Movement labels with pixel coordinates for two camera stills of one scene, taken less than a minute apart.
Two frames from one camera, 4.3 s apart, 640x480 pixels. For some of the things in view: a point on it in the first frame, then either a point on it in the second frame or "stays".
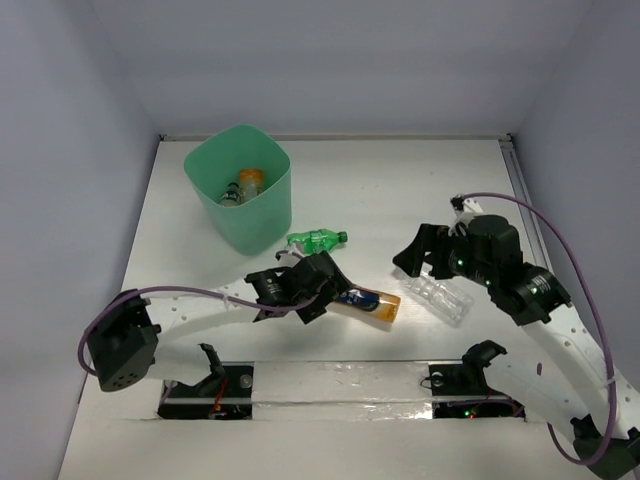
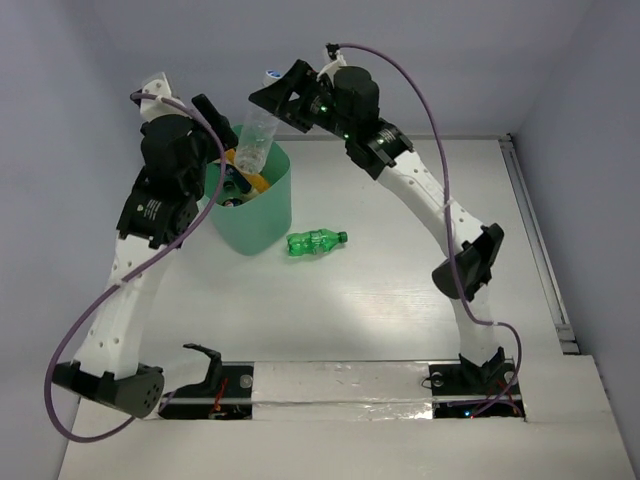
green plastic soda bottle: [317, 240] stays
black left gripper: [323, 282] → [211, 116]
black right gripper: [411, 257] → [276, 98]
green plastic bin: [214, 162] stays
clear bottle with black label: [233, 196] stays
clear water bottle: [443, 297] → [257, 132]
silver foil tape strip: [341, 390] stays
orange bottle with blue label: [384, 306] → [239, 180]
